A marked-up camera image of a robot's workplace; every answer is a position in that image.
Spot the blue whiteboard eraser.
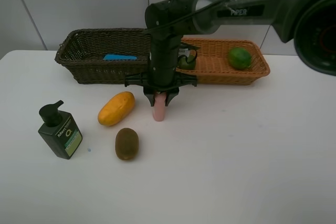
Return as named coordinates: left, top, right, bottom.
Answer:
left=103, top=54, right=138, bottom=61

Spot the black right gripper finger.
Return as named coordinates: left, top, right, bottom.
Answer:
left=165, top=91, right=179, bottom=106
left=143, top=91, right=156, bottom=107

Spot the yellow mango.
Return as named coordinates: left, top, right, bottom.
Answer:
left=98, top=91, right=135, bottom=126

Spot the pink spray bottle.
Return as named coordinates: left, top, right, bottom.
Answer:
left=153, top=93, right=166, bottom=122

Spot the dark brown wicker basket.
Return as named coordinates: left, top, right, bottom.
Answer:
left=55, top=28, right=151, bottom=84

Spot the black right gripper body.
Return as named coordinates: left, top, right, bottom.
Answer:
left=124, top=70, right=197, bottom=95

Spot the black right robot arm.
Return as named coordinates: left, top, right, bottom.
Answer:
left=124, top=0, right=335, bottom=103

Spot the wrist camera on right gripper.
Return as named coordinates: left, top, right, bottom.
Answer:
left=178, top=48, right=190, bottom=57

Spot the green lime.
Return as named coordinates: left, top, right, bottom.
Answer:
left=228, top=47, right=252, bottom=70

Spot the dark green avocado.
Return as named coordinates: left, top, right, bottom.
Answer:
left=178, top=55, right=196, bottom=70

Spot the dark green pump bottle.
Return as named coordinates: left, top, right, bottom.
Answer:
left=38, top=100, right=82, bottom=159

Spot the brown kiwi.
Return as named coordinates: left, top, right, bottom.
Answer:
left=115, top=128, right=139, bottom=161

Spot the orange wicker basket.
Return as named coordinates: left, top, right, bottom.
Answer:
left=177, top=38, right=270, bottom=86

